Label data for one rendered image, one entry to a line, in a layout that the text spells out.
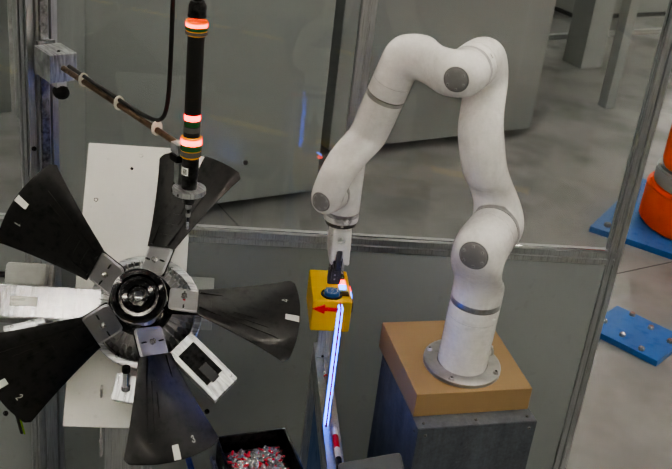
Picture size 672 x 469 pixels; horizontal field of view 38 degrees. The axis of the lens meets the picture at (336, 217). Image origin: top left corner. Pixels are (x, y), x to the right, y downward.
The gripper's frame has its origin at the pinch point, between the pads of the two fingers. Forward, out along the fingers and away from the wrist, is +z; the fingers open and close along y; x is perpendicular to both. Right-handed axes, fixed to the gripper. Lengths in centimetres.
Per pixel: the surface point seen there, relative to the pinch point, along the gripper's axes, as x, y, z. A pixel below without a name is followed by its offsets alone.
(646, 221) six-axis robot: -212, 268, 106
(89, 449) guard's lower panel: 66, 46, 95
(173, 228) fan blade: 39.3, -16.6, -19.3
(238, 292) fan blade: 24.1, -20.3, -5.9
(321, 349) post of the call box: 0.5, 3.0, 24.2
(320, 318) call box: 2.6, -3.5, 10.5
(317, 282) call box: 3.3, 5.5, 5.4
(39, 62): 75, 25, -41
